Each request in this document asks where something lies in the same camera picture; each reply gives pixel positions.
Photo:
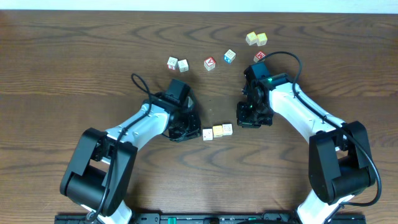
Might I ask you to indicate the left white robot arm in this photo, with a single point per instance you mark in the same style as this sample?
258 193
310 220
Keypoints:
99 171

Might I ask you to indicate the plain wooden block left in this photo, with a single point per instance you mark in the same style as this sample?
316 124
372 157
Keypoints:
251 38

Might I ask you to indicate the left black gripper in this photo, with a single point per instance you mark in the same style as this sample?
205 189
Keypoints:
196 133

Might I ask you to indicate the yellow-edged wooden block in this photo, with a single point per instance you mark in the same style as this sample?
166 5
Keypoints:
261 39

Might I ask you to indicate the wooden block red 3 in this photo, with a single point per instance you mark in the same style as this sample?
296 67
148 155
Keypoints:
172 63

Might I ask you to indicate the yellow wooden block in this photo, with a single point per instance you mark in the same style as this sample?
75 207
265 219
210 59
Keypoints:
217 131

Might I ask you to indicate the wooden block blue X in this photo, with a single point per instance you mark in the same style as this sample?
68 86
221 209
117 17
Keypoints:
229 56

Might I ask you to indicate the white wooden block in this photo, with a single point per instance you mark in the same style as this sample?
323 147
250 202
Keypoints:
227 129
207 134

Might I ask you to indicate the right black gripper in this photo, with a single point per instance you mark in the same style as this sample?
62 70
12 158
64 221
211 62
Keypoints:
245 121

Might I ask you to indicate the wooden block red A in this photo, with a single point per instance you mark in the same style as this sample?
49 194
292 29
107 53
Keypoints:
209 63

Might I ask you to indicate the wooden block teal side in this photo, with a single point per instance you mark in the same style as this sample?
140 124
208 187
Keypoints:
183 65

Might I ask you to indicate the wooden block red M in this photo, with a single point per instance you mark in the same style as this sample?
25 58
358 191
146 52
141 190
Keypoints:
259 56

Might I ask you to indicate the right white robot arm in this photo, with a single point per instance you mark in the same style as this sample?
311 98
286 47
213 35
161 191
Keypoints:
340 165

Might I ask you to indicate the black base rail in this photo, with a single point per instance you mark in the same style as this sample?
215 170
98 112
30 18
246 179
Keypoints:
270 216

